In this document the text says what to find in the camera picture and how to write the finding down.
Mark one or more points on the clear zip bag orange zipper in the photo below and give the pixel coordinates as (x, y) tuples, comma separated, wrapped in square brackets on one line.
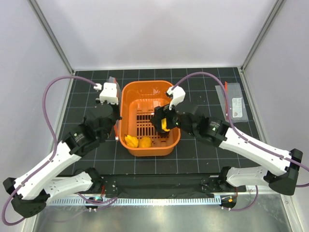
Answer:
[(116, 108)]

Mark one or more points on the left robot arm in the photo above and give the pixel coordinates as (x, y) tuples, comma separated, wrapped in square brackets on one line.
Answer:
[(30, 193)]

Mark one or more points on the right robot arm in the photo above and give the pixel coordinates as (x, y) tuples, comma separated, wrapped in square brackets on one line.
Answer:
[(278, 169)]

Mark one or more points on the spare clear zip bag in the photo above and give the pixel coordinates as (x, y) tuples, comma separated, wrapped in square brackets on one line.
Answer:
[(236, 102)]

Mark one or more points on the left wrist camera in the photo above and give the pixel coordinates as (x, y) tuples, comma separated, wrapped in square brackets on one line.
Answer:
[(109, 93)]

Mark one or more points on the slotted cable duct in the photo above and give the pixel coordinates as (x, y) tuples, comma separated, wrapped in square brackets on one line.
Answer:
[(78, 201)]

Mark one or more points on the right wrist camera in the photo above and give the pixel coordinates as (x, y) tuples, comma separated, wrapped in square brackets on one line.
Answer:
[(177, 95)]

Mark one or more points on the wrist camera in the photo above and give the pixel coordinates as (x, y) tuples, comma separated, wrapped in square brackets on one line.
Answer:
[(177, 95), (109, 93)]

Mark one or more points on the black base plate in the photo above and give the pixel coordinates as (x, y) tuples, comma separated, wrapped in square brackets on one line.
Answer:
[(165, 186)]

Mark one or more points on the yellow toy squash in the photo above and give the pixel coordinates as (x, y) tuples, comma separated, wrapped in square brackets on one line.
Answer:
[(131, 141)]

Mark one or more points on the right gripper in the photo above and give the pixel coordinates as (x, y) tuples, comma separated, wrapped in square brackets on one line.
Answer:
[(160, 112)]

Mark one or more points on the yellow toy pepper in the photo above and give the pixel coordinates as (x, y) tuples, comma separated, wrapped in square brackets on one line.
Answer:
[(164, 125)]

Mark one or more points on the orange plastic basket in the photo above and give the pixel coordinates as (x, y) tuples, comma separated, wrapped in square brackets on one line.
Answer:
[(138, 101)]

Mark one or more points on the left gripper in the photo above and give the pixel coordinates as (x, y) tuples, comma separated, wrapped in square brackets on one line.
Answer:
[(118, 116)]

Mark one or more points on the orange toy fruit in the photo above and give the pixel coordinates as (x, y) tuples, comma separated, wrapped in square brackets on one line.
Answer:
[(145, 142)]

